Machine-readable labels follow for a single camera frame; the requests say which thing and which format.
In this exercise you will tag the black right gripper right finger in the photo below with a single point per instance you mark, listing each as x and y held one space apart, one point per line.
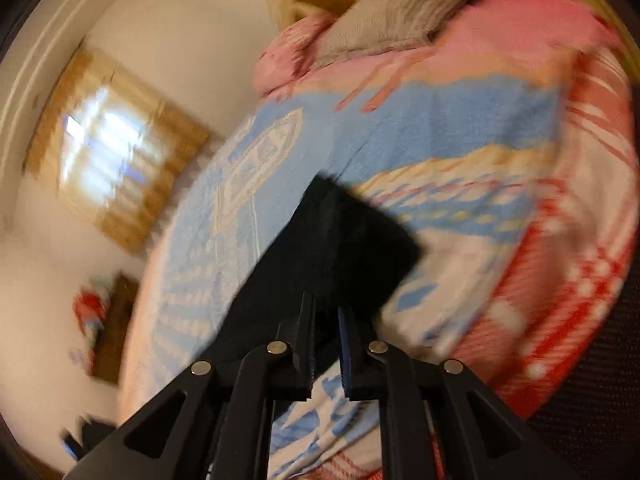
438 421

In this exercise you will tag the blue pink patterned bedspread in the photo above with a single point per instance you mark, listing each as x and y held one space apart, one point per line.
506 147

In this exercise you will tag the black pants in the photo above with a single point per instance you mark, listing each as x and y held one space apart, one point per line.
336 256

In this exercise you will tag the pink floral pillow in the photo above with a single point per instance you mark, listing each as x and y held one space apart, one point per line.
291 54

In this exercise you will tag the dark wooden desk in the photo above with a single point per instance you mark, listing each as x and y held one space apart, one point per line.
106 358

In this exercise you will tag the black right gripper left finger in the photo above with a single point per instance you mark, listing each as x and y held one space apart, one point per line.
213 421

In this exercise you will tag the red gift bag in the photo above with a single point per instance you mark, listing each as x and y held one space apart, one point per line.
90 307

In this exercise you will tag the beige patterned window curtain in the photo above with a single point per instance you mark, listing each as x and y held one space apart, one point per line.
111 147

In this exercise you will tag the striped grey pillow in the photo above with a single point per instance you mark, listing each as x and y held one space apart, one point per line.
372 27

